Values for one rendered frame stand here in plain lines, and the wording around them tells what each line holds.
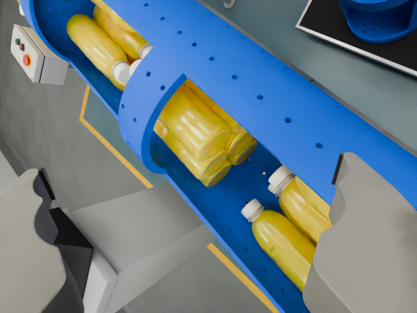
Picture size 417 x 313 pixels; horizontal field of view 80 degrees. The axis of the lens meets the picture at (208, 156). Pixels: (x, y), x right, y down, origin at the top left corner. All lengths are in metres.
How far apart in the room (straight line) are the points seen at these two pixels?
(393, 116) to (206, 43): 1.21
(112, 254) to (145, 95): 0.66
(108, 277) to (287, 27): 1.45
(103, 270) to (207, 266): 1.35
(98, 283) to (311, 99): 0.78
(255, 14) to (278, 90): 1.42
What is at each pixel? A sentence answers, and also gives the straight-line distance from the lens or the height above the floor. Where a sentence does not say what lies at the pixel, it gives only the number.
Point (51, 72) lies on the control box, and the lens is 1.04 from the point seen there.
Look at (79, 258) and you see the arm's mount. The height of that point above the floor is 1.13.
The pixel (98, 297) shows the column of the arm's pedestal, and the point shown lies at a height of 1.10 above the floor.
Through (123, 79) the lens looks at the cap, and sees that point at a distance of 0.59.
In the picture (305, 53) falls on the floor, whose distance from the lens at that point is 1.56.
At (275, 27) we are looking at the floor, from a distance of 1.65.
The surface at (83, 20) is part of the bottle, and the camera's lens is 0.70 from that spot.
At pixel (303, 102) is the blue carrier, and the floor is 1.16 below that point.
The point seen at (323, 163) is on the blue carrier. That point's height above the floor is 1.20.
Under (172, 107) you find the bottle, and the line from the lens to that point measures 0.38.
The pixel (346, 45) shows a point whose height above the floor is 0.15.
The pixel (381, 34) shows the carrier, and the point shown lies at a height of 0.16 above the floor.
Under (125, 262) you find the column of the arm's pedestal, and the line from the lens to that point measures 0.92.
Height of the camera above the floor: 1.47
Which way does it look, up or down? 54 degrees down
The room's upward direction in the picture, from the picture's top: 103 degrees counter-clockwise
